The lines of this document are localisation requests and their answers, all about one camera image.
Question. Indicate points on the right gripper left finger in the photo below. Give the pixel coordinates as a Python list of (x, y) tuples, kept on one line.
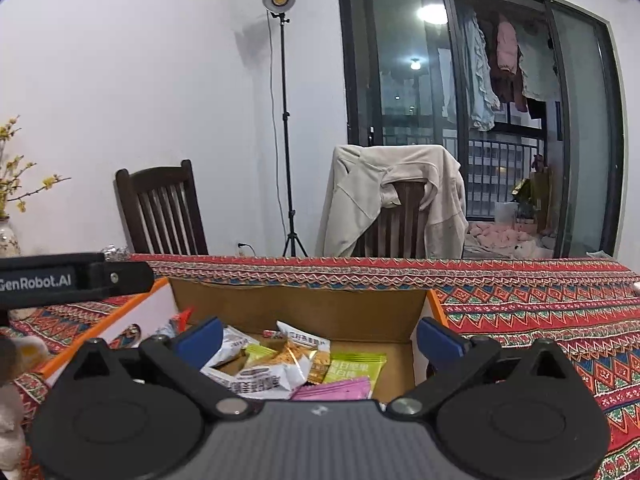
[(138, 413)]

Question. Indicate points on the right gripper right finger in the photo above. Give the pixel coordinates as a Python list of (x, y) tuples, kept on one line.
[(504, 413)]

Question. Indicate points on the white cracker snack packet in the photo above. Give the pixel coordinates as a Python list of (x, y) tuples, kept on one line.
[(271, 381)]

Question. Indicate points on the green white protein bar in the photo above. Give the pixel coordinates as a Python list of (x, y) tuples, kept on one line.
[(352, 365)]

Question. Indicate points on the red orange chip bag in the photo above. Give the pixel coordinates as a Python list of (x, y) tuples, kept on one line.
[(176, 325)]

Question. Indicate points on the floral ceramic vase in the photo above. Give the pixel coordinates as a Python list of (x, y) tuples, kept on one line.
[(9, 245)]

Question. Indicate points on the white packet centre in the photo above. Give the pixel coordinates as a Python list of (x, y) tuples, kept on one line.
[(233, 343)]

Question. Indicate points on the yellow flower branches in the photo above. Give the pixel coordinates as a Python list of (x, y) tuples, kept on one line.
[(13, 168)]

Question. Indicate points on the colourful patterned tablecloth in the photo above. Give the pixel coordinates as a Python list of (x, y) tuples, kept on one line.
[(590, 307)]

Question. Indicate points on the purple snack packet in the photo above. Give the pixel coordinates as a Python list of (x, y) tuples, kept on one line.
[(354, 389)]

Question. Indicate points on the dark wooden chair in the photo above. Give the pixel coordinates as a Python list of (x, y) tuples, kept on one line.
[(161, 211)]

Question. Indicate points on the orange cardboard box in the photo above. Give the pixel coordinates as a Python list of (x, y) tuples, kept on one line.
[(353, 320)]

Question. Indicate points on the white cracker packet right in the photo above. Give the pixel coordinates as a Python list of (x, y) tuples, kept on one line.
[(317, 349)]

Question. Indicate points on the chair with beige jacket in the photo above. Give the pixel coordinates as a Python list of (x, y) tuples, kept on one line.
[(398, 232)]

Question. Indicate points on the beige jacket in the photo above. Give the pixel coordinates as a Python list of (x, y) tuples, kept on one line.
[(363, 181)]

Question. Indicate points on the black framed sliding door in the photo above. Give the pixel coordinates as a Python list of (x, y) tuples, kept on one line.
[(529, 193)]

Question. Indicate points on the hanging laundry clothes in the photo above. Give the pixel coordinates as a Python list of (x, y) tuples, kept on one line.
[(510, 74)]

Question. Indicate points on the light stand with lamp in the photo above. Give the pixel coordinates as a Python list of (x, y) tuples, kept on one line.
[(278, 10)]

